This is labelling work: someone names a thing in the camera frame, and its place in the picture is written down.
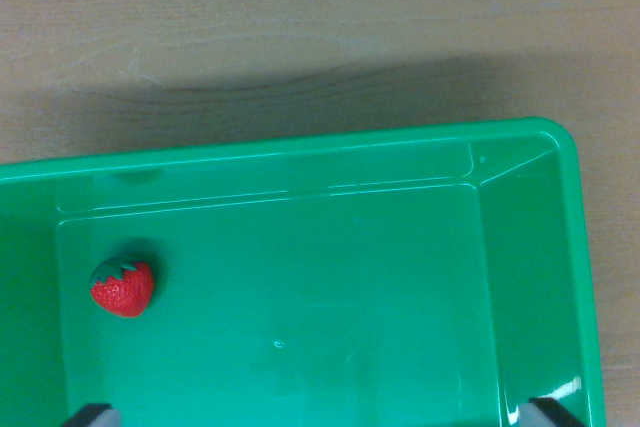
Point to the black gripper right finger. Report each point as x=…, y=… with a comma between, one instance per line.
x=546, y=414

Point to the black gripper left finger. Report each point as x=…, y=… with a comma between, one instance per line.
x=92, y=417

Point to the red toy strawberry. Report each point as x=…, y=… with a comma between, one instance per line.
x=123, y=291

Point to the green plastic bin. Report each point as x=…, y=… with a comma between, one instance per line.
x=320, y=287

